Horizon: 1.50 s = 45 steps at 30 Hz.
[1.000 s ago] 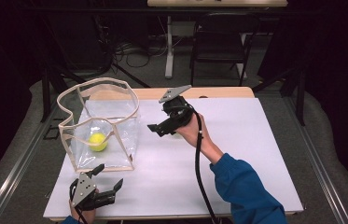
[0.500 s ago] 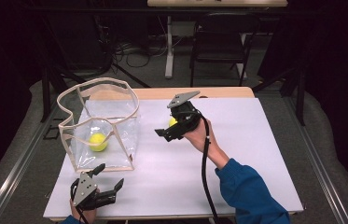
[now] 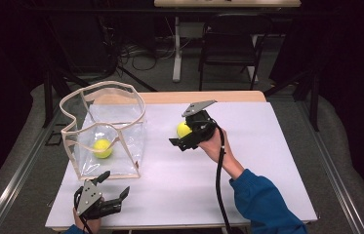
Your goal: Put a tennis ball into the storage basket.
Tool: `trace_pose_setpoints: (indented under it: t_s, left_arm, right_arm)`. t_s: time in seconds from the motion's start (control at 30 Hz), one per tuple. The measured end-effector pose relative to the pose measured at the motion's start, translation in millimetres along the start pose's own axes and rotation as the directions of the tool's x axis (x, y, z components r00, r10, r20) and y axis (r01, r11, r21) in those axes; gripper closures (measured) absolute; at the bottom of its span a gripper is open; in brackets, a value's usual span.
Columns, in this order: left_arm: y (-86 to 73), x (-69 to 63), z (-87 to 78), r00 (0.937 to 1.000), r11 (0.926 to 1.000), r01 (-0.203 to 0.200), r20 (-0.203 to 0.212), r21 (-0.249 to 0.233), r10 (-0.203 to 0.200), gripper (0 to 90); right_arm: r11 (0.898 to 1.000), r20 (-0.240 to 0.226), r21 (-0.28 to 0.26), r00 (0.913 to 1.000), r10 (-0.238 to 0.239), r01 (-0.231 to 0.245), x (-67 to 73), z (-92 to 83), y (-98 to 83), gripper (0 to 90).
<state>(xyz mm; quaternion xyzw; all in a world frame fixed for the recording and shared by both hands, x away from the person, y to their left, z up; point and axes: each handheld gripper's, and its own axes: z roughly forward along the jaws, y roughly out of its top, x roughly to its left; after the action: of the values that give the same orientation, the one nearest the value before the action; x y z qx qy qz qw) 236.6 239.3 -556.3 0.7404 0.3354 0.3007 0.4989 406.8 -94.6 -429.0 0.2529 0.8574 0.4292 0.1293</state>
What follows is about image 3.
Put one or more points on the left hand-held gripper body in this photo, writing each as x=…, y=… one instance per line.
x=89, y=198

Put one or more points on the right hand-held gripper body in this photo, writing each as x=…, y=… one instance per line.
x=200, y=126

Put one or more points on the yellow tennis ball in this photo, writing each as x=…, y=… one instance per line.
x=181, y=130
x=102, y=148

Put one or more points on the clear bag with beige trim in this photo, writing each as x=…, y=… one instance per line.
x=127, y=156

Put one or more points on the person's right hand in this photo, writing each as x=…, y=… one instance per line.
x=217, y=146

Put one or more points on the person's left hand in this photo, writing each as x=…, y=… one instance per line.
x=88, y=225

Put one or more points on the wooden table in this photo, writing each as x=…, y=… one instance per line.
x=202, y=96

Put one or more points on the white board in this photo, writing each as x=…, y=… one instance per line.
x=176, y=182

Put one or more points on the white desk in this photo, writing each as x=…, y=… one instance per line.
x=177, y=48

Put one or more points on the black chair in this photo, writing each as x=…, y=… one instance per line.
x=228, y=48

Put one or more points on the black metal stand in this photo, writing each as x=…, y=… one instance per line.
x=314, y=104
x=48, y=97

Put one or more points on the metal floor rail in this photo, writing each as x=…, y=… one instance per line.
x=335, y=182
x=10, y=191

